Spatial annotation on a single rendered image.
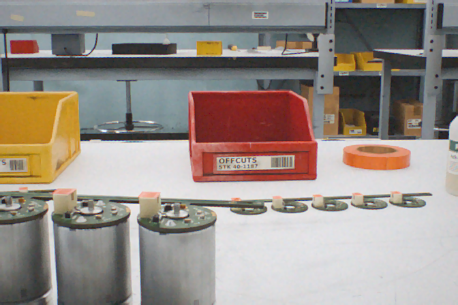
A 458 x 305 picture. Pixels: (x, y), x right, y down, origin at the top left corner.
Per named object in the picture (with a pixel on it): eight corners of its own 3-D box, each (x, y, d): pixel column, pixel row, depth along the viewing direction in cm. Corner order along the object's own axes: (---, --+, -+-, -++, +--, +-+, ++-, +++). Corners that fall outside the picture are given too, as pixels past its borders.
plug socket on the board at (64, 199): (76, 215, 20) (75, 195, 20) (50, 214, 20) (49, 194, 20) (85, 208, 20) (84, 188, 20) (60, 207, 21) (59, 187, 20)
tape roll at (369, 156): (328, 159, 57) (329, 146, 57) (379, 153, 60) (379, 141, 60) (372, 173, 52) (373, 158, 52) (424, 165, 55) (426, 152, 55)
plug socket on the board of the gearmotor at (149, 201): (163, 219, 19) (163, 198, 19) (136, 218, 19) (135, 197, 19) (169, 212, 20) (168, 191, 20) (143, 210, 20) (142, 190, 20)
